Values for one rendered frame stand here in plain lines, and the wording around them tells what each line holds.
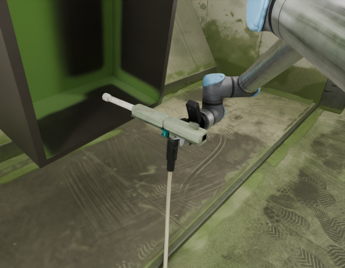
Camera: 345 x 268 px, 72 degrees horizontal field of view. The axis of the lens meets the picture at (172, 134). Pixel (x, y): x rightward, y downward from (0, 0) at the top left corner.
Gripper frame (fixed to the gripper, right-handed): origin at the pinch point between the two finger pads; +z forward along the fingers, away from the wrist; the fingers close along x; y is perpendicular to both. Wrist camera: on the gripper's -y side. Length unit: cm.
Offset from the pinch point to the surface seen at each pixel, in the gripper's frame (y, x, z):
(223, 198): 43, -15, -31
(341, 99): 16, -49, -179
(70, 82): -2, 59, -1
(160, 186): 46, 15, -19
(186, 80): 27, 81, -142
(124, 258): 49, 2, 20
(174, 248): 47.0, -11.5, 4.6
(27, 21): -28, 55, 16
